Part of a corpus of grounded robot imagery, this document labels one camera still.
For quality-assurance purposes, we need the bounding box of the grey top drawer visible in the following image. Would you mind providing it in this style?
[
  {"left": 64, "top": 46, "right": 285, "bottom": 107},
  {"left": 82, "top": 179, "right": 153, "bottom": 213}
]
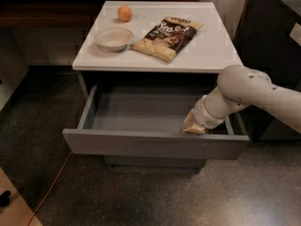
[{"left": 63, "top": 83, "right": 249, "bottom": 159}]

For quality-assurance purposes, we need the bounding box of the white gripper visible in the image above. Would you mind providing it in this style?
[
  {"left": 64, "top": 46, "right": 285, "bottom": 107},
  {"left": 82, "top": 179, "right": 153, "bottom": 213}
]
[{"left": 182, "top": 95, "right": 225, "bottom": 135}]

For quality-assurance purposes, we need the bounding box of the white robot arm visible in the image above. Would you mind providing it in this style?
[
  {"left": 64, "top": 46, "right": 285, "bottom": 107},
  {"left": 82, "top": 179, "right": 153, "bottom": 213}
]
[{"left": 182, "top": 65, "right": 301, "bottom": 135}]

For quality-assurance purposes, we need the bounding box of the dark wooden shelf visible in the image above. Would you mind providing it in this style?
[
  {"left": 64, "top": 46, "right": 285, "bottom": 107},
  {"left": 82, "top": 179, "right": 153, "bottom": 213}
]
[{"left": 0, "top": 0, "right": 199, "bottom": 28}]

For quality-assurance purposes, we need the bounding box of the small black object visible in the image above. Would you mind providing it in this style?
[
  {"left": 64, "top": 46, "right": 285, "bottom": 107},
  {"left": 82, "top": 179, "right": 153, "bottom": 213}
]
[{"left": 0, "top": 190, "right": 11, "bottom": 207}]

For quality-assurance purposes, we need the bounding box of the yellow brown chip bag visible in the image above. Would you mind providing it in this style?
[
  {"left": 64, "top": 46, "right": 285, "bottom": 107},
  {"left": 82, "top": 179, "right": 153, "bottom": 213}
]
[{"left": 131, "top": 16, "right": 203, "bottom": 62}]

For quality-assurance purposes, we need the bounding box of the orange fruit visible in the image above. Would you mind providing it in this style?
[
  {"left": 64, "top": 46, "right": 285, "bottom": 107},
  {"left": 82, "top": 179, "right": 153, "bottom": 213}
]
[{"left": 118, "top": 6, "right": 133, "bottom": 22}]

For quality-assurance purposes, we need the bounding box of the white paper bowl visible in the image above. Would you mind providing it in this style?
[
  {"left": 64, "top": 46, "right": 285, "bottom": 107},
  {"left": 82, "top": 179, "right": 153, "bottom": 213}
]
[{"left": 94, "top": 27, "right": 134, "bottom": 52}]

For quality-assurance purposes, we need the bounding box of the grey drawer cabinet white top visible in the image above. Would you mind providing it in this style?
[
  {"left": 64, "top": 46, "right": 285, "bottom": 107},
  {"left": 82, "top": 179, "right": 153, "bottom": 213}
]
[{"left": 72, "top": 1, "right": 240, "bottom": 171}]

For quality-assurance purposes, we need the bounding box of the orange cable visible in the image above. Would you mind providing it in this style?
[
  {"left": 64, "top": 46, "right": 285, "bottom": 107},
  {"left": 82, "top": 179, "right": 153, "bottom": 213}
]
[{"left": 27, "top": 0, "right": 262, "bottom": 226}]

